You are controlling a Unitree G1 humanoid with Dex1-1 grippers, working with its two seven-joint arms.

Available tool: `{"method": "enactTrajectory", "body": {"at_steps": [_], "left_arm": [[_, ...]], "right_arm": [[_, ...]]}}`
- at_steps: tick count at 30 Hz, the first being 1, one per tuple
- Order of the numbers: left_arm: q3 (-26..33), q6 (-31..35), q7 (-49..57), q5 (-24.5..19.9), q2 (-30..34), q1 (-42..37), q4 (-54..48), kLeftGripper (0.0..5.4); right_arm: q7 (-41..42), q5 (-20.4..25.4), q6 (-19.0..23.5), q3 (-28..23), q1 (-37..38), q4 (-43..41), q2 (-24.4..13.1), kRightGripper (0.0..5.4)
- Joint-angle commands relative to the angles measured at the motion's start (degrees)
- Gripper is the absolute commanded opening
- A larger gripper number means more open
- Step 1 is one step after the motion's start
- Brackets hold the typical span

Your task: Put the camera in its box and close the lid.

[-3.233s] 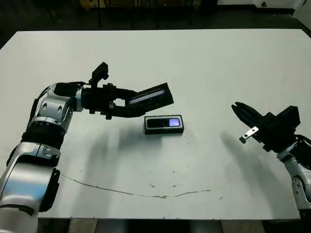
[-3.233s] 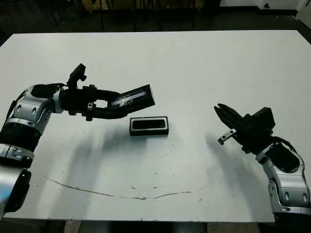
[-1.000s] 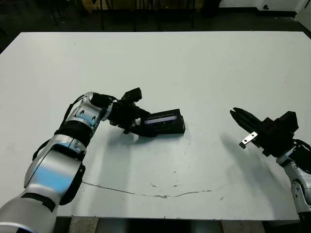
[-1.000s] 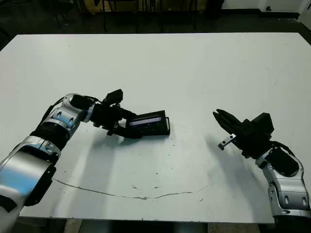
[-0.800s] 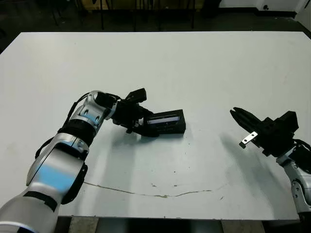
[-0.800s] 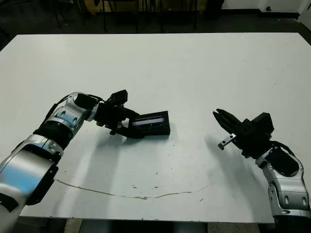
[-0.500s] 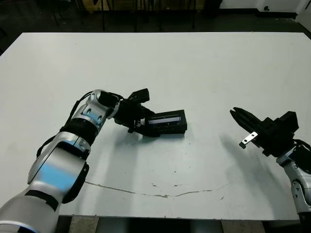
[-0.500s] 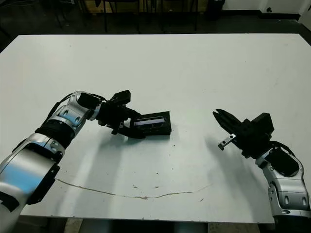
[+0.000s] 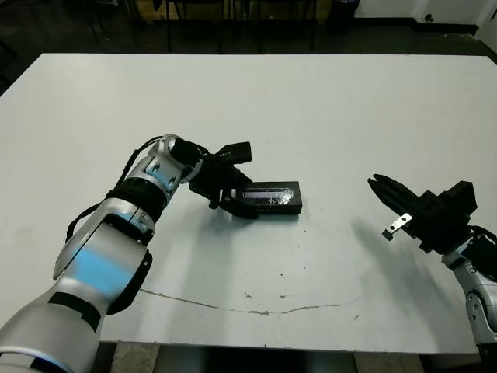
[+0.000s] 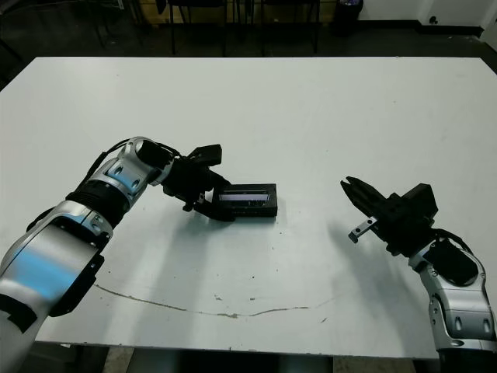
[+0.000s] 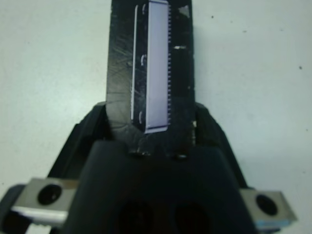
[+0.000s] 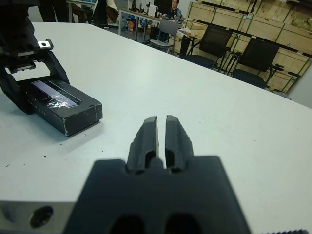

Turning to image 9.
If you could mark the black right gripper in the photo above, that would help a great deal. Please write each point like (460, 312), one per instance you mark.
(431, 225)

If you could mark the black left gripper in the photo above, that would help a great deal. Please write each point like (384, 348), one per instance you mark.
(213, 178)

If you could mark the black box lid with window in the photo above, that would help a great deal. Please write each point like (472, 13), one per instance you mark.
(287, 206)

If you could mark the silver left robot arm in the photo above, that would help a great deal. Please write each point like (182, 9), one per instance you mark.
(97, 264)

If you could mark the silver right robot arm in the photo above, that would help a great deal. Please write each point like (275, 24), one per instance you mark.
(481, 303)

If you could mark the dark robot body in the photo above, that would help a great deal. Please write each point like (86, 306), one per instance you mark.
(272, 363)

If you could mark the black chair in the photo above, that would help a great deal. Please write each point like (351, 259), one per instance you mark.
(169, 27)
(95, 23)
(312, 27)

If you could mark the black trash bin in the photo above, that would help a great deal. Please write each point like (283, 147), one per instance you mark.
(343, 13)

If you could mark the white door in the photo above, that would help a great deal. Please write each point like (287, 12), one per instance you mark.
(489, 27)

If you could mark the wooden cabinet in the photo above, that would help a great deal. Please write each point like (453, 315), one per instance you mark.
(145, 11)

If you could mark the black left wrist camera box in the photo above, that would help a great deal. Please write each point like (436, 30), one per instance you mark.
(237, 152)

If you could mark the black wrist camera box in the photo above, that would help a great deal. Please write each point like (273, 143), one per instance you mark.
(237, 152)
(462, 196)

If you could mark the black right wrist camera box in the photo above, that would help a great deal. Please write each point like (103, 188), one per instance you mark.
(462, 196)

